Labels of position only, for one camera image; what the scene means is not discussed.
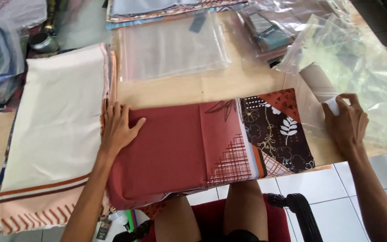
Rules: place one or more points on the person's right hand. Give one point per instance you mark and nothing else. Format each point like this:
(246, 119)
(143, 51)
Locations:
(349, 129)

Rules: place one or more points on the person's left hand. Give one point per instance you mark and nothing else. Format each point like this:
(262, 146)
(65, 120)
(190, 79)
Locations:
(116, 129)

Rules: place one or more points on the cardboard tube with white end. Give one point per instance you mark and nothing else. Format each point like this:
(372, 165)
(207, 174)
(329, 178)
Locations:
(317, 84)

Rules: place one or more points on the red patterned fabric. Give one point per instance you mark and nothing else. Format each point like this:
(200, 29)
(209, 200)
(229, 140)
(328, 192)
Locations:
(186, 148)

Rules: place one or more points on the large clear plastic bag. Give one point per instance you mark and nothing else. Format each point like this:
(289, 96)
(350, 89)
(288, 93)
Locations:
(364, 74)

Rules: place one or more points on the stack of cream striped fabrics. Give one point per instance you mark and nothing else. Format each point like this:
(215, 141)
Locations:
(55, 134)

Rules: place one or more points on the green plastic item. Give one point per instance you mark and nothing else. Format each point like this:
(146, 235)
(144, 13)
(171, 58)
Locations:
(130, 220)

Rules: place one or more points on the stack of clear plastic bags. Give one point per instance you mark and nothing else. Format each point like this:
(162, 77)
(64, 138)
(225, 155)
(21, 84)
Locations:
(173, 50)

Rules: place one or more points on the dark hang tag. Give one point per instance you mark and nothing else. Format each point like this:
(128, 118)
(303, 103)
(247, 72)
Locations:
(103, 229)

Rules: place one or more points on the person's left leg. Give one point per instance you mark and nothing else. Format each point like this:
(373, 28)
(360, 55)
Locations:
(176, 221)

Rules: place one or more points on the person's leg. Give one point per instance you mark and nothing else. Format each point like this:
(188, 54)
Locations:
(245, 208)
(176, 221)

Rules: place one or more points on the dark furniture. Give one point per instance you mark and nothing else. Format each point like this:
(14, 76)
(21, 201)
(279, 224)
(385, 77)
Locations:
(386, 23)

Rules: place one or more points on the silver metal pot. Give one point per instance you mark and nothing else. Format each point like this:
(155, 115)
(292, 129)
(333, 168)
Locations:
(43, 43)

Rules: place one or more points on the red chair with black armrests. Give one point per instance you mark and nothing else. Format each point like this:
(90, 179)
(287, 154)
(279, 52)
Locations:
(281, 221)

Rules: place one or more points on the heap of plastic-wrapped fabrics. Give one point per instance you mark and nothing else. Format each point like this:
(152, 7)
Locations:
(274, 30)

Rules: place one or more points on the stack of folded patterned fabrics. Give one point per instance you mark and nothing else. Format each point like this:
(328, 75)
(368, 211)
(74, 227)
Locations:
(166, 10)

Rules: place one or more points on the person's right leg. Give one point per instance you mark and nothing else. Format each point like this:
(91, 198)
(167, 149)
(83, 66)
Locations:
(245, 208)

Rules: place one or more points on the heap of bagged colourful fabrics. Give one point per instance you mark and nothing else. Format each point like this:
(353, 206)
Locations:
(0, 50)

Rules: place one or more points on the black shorts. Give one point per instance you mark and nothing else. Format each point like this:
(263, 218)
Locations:
(230, 236)

